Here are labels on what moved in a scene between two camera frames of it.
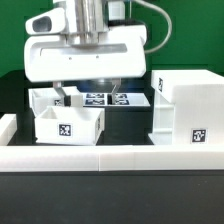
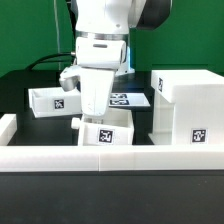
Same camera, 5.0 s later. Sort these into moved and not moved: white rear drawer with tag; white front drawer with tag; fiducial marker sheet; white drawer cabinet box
Moved: white front drawer with tag
Not moved: white rear drawer with tag; white drawer cabinet box; fiducial marker sheet
